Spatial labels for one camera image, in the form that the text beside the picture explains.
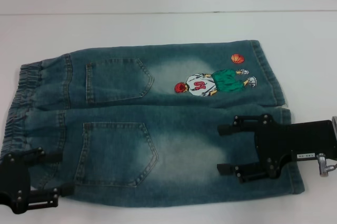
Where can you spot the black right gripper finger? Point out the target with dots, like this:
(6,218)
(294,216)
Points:
(250,174)
(242,128)

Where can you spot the blue denim shorts with embroidery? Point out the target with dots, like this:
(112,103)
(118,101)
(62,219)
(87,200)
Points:
(184,134)

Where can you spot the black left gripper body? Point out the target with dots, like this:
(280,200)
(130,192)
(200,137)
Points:
(14,179)

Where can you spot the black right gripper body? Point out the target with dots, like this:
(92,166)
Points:
(295,139)

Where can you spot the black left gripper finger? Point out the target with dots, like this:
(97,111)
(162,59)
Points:
(44,197)
(48,156)

